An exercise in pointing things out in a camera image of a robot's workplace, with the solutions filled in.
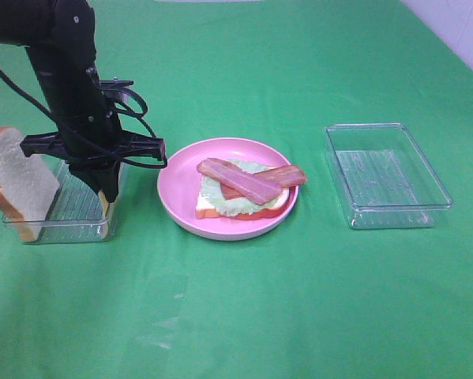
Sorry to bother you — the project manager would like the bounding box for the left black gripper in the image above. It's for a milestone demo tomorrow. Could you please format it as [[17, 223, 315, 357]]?
[[20, 114, 167, 203]]

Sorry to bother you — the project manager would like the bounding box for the green lettuce leaf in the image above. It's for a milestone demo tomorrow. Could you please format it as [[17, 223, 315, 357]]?
[[201, 158, 283, 217]]

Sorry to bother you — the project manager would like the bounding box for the bacon strip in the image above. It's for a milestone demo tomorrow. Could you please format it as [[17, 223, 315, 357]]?
[[197, 158, 282, 205], [220, 164, 307, 200]]

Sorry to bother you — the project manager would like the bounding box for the toast bread slice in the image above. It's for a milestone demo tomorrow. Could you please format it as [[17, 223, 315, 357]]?
[[0, 126, 60, 242], [195, 185, 291, 220]]

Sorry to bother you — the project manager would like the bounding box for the yellow cheese slice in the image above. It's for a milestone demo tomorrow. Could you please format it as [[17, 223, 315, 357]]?
[[98, 190, 118, 240]]

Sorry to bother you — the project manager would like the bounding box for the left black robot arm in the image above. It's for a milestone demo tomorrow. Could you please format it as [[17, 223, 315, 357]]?
[[0, 1, 167, 202]]

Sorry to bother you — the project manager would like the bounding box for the left clear plastic tray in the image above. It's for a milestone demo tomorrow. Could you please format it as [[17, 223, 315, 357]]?
[[2, 156, 110, 244]]

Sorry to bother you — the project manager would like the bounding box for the clear plastic tray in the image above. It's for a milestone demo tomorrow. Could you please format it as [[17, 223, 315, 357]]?
[[325, 122, 453, 230], [2, 156, 110, 244]]

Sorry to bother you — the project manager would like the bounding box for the pink round plate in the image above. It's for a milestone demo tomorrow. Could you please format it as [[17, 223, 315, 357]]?
[[157, 137, 298, 241]]

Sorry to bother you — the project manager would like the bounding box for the clear tape strip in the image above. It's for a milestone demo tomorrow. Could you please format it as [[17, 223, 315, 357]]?
[[134, 272, 188, 351]]

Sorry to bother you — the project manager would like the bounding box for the right clear plastic tray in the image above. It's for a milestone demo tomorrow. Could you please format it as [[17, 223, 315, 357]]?
[[325, 122, 453, 230]]

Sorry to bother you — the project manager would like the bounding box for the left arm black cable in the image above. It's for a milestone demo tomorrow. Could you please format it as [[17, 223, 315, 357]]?
[[0, 51, 169, 169]]

